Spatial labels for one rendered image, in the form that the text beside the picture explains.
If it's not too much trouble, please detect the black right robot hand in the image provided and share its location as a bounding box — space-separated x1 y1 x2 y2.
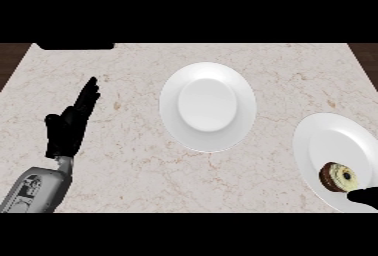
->
346 186 378 211

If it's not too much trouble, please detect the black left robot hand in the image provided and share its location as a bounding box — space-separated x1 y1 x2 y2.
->
43 76 103 160

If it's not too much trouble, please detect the chocolate cupcake with cream frosting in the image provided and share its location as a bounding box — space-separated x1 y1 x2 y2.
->
318 161 361 193

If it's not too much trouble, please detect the white plate with cupcake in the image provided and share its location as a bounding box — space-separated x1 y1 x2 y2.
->
293 112 378 213

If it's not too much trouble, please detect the white oval plate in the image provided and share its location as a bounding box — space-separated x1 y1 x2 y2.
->
159 61 259 154

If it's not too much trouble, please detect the black appliance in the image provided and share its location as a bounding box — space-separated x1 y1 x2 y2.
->
38 42 117 51

